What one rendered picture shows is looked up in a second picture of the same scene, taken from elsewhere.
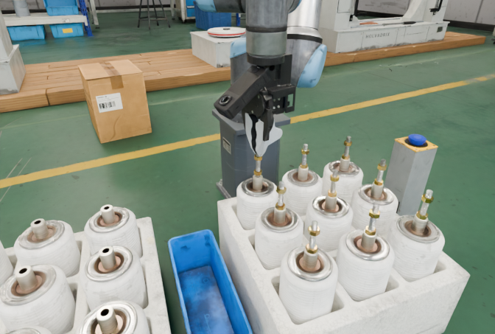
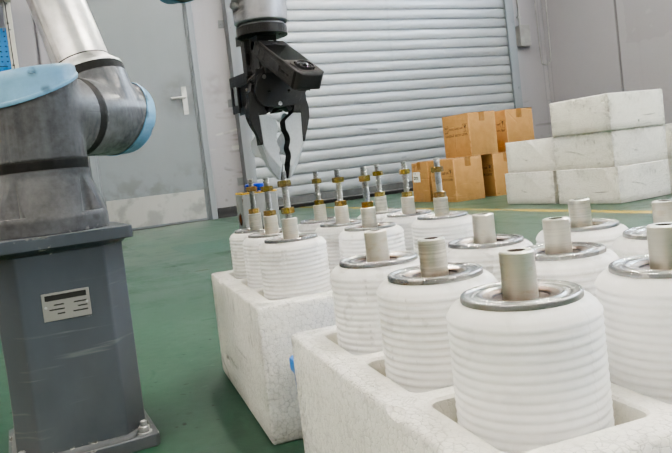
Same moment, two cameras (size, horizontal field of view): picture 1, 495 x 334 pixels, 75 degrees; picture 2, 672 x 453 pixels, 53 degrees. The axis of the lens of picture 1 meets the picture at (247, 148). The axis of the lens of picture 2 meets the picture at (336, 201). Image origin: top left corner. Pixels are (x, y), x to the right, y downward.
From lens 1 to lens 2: 111 cm
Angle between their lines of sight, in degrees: 87
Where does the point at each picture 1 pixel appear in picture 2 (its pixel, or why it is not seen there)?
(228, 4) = not seen: outside the picture
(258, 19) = not seen: outside the picture
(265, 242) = (399, 244)
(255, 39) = not seen: outside the picture
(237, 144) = (112, 273)
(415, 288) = not seen: hidden behind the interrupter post
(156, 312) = not seen: hidden behind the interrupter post
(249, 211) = (324, 263)
